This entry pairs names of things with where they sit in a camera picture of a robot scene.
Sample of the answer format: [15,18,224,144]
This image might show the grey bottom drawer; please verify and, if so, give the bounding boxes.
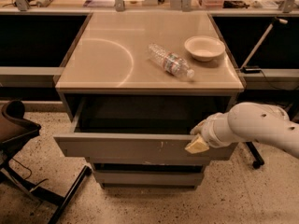
[93,171,204,186]

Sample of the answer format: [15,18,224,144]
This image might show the grey drawer cabinet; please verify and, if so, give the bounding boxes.
[56,10,245,175]

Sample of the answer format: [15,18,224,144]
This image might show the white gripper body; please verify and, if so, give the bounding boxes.
[201,113,232,148]

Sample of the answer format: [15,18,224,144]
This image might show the dark office chair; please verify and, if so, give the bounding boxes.
[0,102,94,224]

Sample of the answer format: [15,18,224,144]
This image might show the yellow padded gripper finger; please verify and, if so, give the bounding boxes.
[185,134,209,154]
[190,120,206,135]

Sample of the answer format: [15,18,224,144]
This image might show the white pole with black tip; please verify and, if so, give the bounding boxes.
[240,17,288,73]

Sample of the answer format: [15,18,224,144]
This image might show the white bowl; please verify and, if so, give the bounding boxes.
[184,35,225,62]

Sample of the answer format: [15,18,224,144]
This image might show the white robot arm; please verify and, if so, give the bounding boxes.
[185,102,299,158]

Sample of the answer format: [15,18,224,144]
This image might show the black wheeled stand base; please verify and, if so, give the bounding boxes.
[246,142,264,169]

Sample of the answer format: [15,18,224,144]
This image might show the grey drawer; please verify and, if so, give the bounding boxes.
[93,171,204,186]
[54,95,235,165]

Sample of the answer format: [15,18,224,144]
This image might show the grey top drawer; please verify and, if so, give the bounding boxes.
[54,95,235,165]

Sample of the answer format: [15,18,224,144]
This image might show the clear plastic water bottle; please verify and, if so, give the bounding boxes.
[148,43,195,79]

